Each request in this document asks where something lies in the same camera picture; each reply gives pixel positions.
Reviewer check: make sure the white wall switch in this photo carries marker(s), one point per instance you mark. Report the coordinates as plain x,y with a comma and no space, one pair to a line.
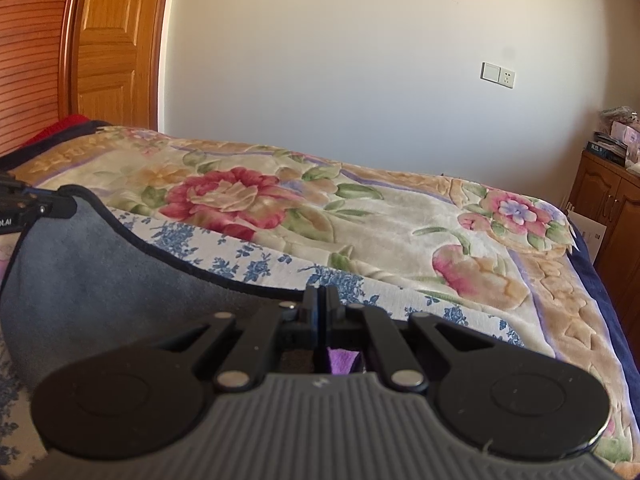
490,72

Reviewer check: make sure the white blue-flowered sheet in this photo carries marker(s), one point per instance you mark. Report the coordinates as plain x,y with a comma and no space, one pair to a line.
225,256

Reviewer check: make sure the pink box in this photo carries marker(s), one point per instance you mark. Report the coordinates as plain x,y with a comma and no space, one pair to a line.
627,136

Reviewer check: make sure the grey towel with black edging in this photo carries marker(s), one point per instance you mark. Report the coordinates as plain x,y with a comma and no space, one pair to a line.
110,285

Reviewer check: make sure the stack of books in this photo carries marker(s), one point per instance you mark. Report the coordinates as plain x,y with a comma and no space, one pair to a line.
607,149

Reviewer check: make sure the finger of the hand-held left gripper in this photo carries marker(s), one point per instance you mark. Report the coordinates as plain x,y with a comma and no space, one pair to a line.
37,205

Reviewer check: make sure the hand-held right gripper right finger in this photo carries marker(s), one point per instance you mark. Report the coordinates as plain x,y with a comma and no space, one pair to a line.
333,312

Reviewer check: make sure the cream floral blanket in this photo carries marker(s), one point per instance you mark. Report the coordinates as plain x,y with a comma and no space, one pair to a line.
400,220

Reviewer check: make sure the clear plastic bag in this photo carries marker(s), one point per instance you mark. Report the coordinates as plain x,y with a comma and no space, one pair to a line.
617,114

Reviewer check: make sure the wooden panel door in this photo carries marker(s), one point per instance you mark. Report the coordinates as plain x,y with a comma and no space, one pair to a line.
112,35

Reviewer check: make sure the dark blue bedding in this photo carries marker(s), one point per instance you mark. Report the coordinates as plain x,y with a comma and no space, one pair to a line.
611,310

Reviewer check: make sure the purple cloth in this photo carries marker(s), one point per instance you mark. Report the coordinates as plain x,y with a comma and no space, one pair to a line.
343,360

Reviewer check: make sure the red cloth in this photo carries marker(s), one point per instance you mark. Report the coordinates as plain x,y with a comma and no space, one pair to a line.
65,124

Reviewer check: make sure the wooden louvered door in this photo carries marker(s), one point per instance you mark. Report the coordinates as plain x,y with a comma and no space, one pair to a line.
30,50

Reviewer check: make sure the white wall socket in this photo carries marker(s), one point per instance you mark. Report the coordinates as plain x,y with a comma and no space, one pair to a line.
507,78

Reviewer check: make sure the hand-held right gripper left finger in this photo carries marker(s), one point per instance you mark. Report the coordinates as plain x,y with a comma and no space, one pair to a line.
312,312

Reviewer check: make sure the white flat cardboard box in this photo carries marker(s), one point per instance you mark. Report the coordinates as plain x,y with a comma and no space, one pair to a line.
587,232

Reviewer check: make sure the brown wooden cabinet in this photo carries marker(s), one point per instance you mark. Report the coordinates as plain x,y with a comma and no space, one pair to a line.
612,220

